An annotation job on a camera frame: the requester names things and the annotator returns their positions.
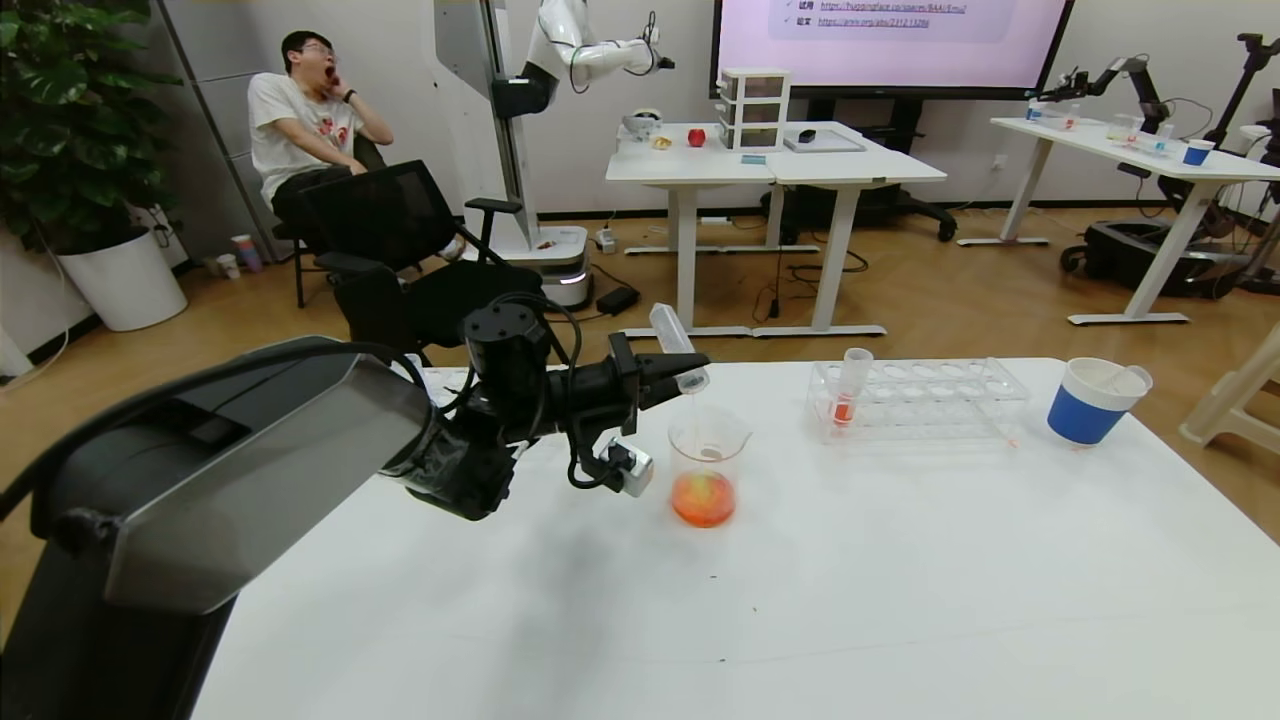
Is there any white standing desk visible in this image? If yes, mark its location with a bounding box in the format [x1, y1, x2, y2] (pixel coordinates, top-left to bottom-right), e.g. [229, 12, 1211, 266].
[606, 123, 783, 342]
[752, 122, 947, 342]

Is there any clear glass beaker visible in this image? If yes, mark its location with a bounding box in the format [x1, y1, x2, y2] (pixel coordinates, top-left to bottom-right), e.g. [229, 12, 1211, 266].
[668, 405, 754, 529]

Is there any man in white t-shirt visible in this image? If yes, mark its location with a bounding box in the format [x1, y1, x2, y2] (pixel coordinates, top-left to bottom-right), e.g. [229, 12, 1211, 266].
[247, 30, 466, 263]

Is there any blue white paper cup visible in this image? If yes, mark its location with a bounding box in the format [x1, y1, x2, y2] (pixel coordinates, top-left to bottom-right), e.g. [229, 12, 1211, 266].
[1047, 357, 1154, 447]

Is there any grey metal cabinet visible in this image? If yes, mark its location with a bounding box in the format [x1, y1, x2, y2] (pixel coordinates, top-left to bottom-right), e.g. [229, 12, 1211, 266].
[160, 0, 301, 263]

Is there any white three-drawer organizer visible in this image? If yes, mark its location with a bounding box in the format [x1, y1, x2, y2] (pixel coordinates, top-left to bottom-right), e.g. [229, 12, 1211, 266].
[718, 68, 792, 153]

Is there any large green leafy plant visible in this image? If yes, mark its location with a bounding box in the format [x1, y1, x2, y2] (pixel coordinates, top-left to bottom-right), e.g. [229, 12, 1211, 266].
[0, 0, 186, 256]

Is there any white plant pot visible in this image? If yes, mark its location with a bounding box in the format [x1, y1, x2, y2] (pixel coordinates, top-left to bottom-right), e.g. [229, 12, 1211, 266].
[57, 226, 189, 332]

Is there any black tripod stand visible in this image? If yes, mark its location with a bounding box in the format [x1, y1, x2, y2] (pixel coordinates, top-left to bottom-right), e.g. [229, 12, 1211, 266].
[1205, 37, 1280, 151]

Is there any large wall display screen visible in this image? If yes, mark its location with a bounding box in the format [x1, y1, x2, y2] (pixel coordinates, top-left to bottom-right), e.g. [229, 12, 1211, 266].
[710, 0, 1076, 101]

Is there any grey flat tray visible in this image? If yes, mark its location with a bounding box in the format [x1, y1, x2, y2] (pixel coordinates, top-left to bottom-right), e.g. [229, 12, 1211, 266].
[783, 130, 867, 156]

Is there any black floor power cable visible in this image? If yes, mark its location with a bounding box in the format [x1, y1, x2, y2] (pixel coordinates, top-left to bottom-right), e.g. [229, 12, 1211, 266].
[752, 250, 869, 326]

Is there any clear plastic test tube rack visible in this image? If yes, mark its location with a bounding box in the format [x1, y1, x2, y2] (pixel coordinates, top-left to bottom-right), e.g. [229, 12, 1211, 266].
[808, 358, 1031, 446]
[400, 355, 479, 411]

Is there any red pigment test tube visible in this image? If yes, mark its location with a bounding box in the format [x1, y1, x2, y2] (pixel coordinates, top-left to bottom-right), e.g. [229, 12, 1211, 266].
[830, 348, 874, 431]
[649, 303, 711, 394]

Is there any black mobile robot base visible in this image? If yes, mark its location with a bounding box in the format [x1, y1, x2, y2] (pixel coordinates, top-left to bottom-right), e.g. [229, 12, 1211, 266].
[1058, 223, 1251, 301]

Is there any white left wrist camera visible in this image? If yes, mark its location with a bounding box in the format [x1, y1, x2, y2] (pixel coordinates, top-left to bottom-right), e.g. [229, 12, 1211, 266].
[592, 440, 656, 498]

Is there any black office chair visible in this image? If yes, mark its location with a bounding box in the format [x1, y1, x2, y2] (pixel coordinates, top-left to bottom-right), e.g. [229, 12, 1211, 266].
[298, 160, 549, 366]

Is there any white humanoid robot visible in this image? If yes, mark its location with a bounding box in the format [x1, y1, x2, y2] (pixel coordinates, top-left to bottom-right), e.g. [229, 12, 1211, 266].
[435, 0, 676, 309]

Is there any black metal chair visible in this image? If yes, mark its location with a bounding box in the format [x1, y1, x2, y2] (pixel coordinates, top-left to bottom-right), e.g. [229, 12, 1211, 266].
[272, 215, 353, 309]

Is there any long white desk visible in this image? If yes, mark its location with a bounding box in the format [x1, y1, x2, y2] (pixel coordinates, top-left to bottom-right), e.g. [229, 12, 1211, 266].
[956, 118, 1280, 330]

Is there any black display stand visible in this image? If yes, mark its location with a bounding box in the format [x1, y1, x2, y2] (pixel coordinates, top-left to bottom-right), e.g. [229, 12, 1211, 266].
[760, 100, 956, 246]

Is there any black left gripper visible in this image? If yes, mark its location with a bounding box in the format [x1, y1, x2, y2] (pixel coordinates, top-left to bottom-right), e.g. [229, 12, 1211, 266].
[559, 331, 711, 437]

